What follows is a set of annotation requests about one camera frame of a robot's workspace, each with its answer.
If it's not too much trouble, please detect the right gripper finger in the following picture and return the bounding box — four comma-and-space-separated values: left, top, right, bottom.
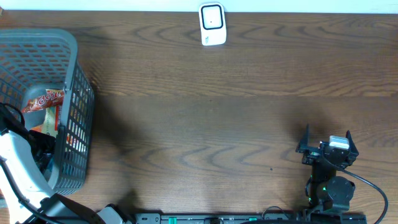
295, 124, 310, 153
346, 130, 359, 165

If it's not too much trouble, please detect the red Top chocolate bar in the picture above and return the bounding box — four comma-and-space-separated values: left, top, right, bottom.
22, 89, 65, 113

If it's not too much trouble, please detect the yellow snack bag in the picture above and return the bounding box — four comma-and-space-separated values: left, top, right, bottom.
40, 105, 62, 137

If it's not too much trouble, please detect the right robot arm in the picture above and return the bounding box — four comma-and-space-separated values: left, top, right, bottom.
295, 126, 359, 216

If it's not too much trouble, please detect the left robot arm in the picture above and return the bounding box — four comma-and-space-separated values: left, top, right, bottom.
1, 103, 135, 224

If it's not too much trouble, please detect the white barcode scanner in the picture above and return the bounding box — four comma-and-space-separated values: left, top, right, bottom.
198, 2, 227, 46

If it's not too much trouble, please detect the small orange snack packet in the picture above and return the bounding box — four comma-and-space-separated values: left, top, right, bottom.
30, 124, 43, 133

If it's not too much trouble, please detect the grey plastic basket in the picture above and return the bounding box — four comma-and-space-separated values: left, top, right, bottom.
1, 29, 95, 195

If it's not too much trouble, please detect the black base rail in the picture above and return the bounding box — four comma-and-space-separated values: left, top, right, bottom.
134, 212, 367, 224

